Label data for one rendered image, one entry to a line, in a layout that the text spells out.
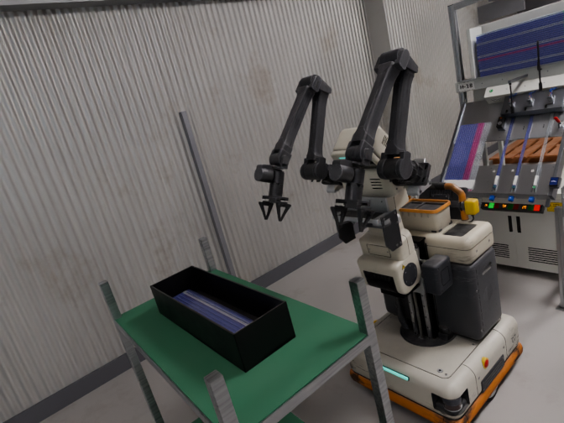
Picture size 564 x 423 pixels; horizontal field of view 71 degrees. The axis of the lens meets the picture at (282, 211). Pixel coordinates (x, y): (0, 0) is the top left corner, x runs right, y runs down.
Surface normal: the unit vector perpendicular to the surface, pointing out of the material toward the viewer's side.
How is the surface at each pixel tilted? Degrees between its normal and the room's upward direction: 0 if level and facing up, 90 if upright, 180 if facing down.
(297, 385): 0
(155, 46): 90
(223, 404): 90
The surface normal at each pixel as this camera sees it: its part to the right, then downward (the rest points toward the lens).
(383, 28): -0.75, 0.35
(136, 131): 0.62, 0.06
